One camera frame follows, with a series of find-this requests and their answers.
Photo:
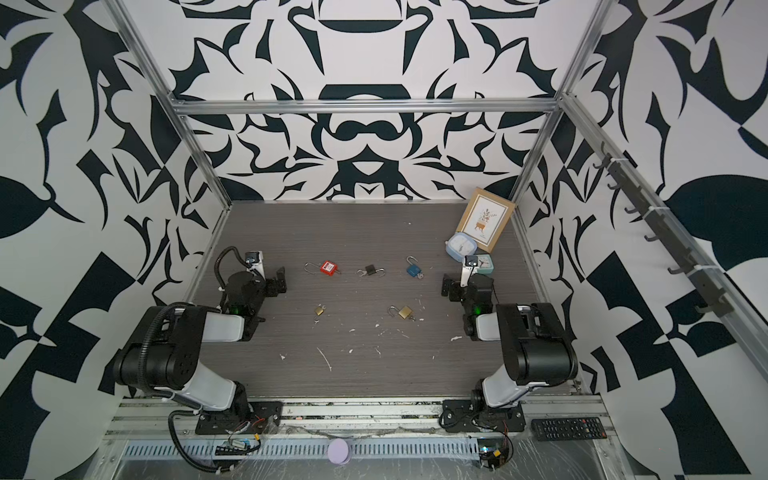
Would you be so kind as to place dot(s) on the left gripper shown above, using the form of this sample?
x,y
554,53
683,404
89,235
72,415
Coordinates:
x,y
274,282

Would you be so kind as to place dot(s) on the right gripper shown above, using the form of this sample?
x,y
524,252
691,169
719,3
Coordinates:
x,y
452,287

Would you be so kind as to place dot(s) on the red padlock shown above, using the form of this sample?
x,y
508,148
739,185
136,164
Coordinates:
x,y
326,267

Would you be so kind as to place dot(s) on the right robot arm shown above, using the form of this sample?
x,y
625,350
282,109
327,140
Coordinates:
x,y
536,350

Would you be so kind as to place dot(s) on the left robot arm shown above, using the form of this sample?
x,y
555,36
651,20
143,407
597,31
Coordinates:
x,y
162,356

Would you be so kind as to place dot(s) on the blue padlock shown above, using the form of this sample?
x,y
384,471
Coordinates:
x,y
413,268

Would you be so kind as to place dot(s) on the green square alarm clock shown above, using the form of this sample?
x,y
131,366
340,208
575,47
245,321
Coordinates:
x,y
485,265

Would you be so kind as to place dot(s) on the blue round alarm clock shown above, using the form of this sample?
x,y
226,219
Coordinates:
x,y
460,245

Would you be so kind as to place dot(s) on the large brass padlock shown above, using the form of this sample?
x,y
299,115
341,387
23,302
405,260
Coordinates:
x,y
405,313

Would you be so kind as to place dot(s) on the black padlock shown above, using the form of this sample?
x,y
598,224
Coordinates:
x,y
371,271

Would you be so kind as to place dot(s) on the purple round cap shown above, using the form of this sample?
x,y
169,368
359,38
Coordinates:
x,y
339,451

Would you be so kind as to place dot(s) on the black remote control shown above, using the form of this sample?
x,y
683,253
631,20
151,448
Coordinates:
x,y
568,429

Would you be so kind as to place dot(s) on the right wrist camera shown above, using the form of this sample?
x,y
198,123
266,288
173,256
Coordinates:
x,y
470,263

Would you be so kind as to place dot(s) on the wooden picture frame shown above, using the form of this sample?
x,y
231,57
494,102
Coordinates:
x,y
485,218

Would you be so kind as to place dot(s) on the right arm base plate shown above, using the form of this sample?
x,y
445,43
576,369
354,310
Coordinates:
x,y
462,416

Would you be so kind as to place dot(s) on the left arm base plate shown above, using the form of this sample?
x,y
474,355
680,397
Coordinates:
x,y
258,418

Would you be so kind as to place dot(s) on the black wall hook rack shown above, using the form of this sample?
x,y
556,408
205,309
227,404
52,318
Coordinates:
x,y
689,261

